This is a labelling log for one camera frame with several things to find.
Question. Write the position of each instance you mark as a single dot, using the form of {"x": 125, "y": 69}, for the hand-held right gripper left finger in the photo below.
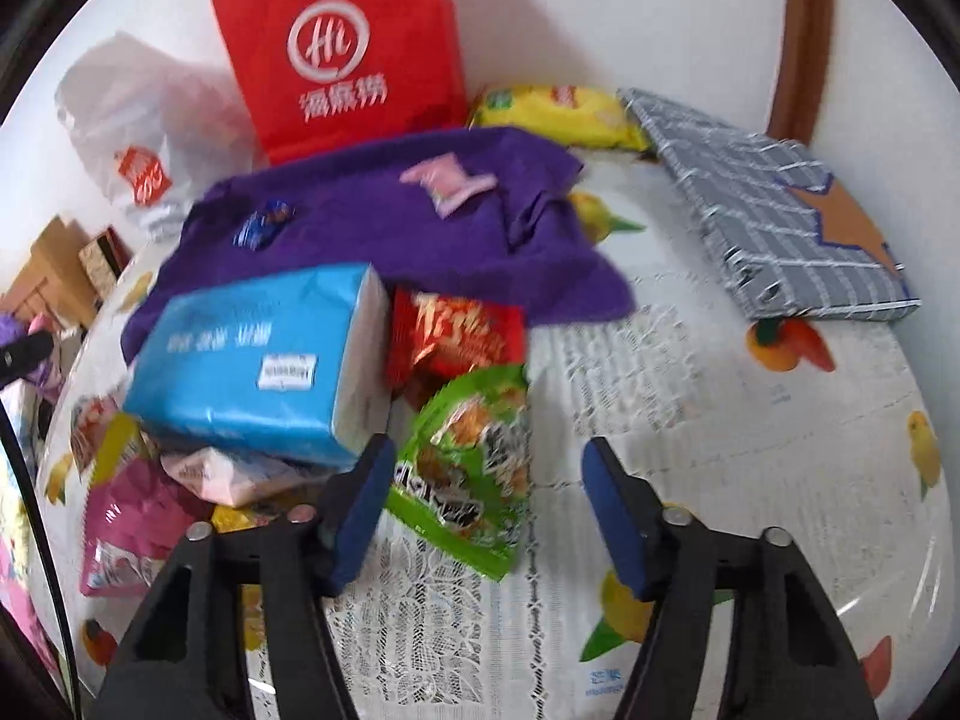
{"x": 367, "y": 510}

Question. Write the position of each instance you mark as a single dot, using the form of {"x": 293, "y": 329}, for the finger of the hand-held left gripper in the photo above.
{"x": 22, "y": 354}

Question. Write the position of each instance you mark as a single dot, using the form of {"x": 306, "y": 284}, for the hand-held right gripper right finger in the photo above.
{"x": 611, "y": 510}

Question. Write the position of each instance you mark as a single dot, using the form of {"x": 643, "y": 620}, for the purple plush toy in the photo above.
{"x": 43, "y": 379}

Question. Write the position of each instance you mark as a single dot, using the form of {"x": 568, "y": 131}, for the wooden furniture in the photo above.
{"x": 45, "y": 270}

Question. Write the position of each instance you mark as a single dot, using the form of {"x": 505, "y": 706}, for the patterned box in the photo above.
{"x": 97, "y": 262}

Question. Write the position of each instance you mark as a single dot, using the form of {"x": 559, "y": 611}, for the fruit print tablecloth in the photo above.
{"x": 675, "y": 390}

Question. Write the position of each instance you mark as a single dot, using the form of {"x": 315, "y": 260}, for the yellow green snack packet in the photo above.
{"x": 120, "y": 450}

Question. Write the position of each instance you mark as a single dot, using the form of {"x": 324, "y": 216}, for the light pink snack packet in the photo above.
{"x": 225, "y": 476}

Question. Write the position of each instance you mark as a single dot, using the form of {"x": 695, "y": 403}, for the magenta snack packet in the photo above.
{"x": 127, "y": 517}

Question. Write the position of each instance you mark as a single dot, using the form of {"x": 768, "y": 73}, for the blue tissue pack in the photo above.
{"x": 240, "y": 360}

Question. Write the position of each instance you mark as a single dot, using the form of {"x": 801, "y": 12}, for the white plastic bag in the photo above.
{"x": 127, "y": 112}

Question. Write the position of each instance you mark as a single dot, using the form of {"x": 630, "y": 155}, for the small dark blue snack packet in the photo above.
{"x": 262, "y": 225}

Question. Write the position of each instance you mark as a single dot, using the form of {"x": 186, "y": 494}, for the purple towel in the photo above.
{"x": 375, "y": 225}

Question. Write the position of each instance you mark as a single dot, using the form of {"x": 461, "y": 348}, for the small pink snack packet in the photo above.
{"x": 446, "y": 180}

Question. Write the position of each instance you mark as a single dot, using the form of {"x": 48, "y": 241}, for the grey checked box with star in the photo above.
{"x": 750, "y": 195}

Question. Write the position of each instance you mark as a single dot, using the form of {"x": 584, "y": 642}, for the yellow chip bag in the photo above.
{"x": 555, "y": 116}

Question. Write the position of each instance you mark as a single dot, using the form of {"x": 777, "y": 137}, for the red paper bag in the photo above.
{"x": 337, "y": 97}

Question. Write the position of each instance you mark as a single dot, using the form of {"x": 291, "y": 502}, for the brown wooden door frame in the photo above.
{"x": 806, "y": 30}

